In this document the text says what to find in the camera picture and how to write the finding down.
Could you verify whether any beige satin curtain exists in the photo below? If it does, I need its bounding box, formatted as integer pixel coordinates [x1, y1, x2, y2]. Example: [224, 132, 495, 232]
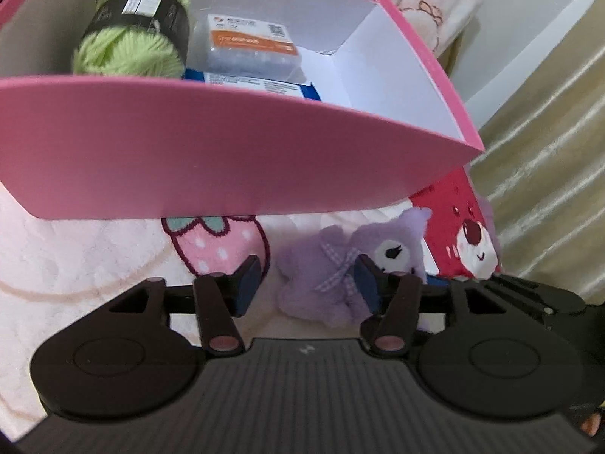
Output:
[464, 39, 605, 302]

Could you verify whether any clear box orange label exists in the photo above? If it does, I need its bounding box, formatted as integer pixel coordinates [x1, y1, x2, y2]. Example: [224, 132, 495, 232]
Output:
[187, 12, 303, 81]

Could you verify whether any bear print blanket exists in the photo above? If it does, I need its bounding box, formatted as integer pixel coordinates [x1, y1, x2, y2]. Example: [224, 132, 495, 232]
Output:
[0, 169, 505, 443]

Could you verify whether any green yarn ball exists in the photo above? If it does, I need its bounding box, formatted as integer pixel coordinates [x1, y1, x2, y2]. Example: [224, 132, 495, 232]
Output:
[72, 0, 190, 79]

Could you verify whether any purple plush toy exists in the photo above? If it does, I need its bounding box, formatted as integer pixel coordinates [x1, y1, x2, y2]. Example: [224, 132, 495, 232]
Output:
[276, 207, 432, 328]

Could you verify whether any blue white packet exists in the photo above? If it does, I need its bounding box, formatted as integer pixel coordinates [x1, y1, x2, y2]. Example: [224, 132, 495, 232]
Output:
[183, 69, 321, 101]

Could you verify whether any pink cardboard box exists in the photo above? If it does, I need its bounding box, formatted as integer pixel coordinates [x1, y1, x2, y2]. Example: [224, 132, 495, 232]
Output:
[1, 0, 483, 219]

